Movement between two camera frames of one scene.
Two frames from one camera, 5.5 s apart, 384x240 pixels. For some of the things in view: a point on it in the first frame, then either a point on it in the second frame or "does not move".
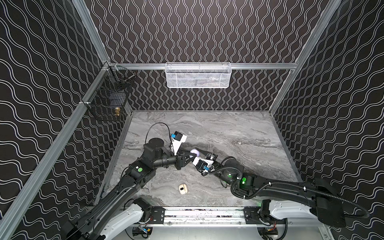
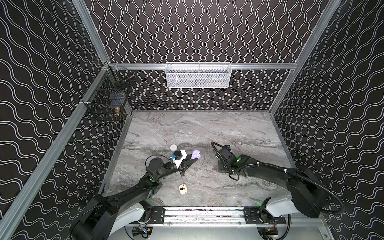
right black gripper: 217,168 -> 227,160
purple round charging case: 195,151 does not move
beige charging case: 183,188 does not move
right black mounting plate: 252,215 does not move
